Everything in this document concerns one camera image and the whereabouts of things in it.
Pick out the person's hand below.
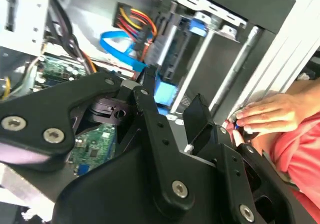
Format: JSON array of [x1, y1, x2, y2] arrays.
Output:
[[232, 94, 305, 145]]

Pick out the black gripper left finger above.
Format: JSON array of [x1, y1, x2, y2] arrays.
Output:
[[0, 66, 196, 211]]

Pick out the hard disk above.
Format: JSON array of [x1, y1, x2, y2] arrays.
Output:
[[153, 16, 210, 109]]

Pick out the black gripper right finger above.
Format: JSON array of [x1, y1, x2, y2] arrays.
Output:
[[183, 93, 316, 224]]

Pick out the round black tool blue ring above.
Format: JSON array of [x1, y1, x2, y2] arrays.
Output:
[[234, 123, 261, 142]]

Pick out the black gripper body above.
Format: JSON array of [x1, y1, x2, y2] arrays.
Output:
[[51, 144, 235, 224]]

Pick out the blue data wire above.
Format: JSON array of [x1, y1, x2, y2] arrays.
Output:
[[99, 30, 148, 73]]

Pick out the orange red disk power wire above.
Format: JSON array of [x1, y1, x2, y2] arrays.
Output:
[[116, 6, 159, 62]]

